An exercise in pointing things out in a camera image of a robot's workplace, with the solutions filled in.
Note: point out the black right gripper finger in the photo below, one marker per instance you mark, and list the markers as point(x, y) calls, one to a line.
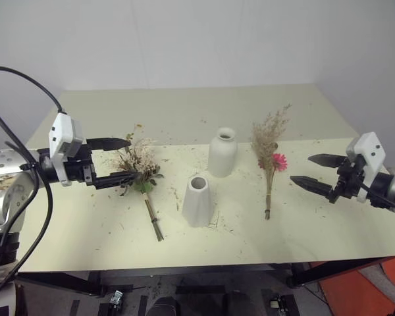
point(312, 185)
point(327, 160)

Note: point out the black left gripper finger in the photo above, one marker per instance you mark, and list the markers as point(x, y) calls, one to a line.
point(115, 143)
point(115, 179)

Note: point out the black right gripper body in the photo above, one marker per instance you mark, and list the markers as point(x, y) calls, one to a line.
point(347, 181)

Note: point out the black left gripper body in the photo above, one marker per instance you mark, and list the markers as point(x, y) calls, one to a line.
point(79, 168)

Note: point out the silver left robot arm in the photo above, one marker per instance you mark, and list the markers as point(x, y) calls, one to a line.
point(6, 184)

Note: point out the white tapered ceramic vase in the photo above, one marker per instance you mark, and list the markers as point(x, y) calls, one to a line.
point(197, 207)

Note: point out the white bottle-shaped ceramic vase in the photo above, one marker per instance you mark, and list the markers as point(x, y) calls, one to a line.
point(222, 158)

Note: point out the dried bouquet with green leaves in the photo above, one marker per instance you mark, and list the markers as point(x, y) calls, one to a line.
point(139, 161)

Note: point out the dried bouquet with pink flower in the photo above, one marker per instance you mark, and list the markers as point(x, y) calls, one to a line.
point(266, 148)

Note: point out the orange floor mat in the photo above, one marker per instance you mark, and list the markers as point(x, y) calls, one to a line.
point(365, 296)

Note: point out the small metal caster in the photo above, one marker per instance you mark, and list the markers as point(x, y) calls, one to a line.
point(116, 297)
point(279, 303)

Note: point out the dark rounded shape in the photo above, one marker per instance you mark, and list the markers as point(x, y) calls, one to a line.
point(163, 307)

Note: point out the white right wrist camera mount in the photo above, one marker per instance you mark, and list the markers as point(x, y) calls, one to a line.
point(370, 148)

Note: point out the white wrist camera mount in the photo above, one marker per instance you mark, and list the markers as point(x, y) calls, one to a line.
point(370, 148)
point(61, 131)

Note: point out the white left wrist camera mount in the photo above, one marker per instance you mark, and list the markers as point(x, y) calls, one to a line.
point(61, 131)

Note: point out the black metal table frame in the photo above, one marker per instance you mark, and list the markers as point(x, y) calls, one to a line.
point(52, 283)

